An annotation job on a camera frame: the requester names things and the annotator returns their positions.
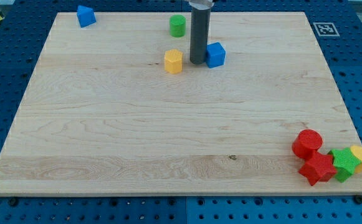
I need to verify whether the red star block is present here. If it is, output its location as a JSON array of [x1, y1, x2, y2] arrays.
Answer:
[[298, 151, 338, 186]]

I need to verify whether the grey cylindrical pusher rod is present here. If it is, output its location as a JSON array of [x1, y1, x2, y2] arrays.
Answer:
[[188, 0, 214, 65]]

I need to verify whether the wooden board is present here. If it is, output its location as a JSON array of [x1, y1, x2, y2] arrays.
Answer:
[[0, 12, 362, 197]]

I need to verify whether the blue triangular block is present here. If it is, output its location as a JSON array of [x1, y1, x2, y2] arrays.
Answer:
[[77, 5, 96, 28]]

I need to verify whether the red cylinder block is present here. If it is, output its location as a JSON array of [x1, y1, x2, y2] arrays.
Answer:
[[292, 129, 323, 160]]

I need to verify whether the blue cube block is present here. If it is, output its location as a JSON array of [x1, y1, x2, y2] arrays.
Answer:
[[206, 42, 226, 68]]

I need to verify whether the green cylinder block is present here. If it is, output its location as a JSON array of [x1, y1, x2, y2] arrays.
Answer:
[[169, 14, 186, 37]]

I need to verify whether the green star block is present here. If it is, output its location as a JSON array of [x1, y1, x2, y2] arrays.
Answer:
[[328, 147, 361, 183]]

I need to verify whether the white fiducial marker tag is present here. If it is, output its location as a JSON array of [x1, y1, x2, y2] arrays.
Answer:
[[313, 22, 340, 37]]

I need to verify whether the yellow hexagon block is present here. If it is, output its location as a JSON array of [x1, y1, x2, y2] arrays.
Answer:
[[164, 49, 183, 74]]

